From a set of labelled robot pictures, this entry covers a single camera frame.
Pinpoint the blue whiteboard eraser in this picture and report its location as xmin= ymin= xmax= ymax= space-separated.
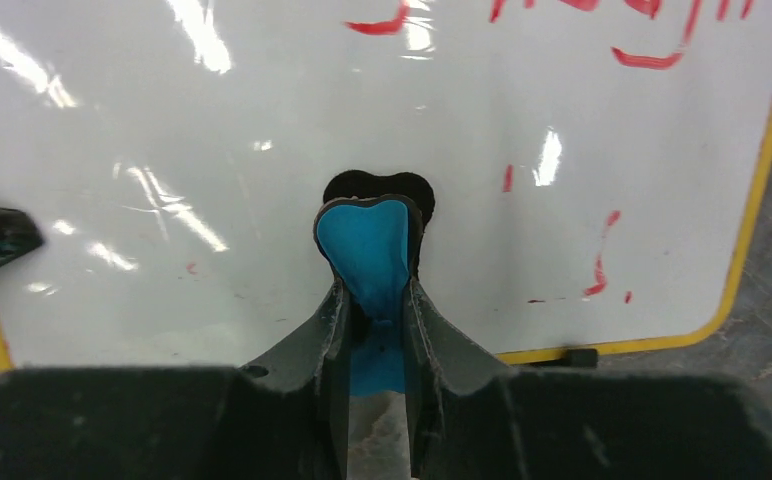
xmin=314 ymin=170 xmax=436 ymax=397

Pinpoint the white whiteboard yellow frame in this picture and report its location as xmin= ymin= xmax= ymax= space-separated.
xmin=0 ymin=1 xmax=772 ymax=368

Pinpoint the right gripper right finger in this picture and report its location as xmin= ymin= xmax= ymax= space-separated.
xmin=403 ymin=280 xmax=772 ymax=479

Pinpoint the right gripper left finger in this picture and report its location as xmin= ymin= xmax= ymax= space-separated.
xmin=0 ymin=284 xmax=350 ymax=479

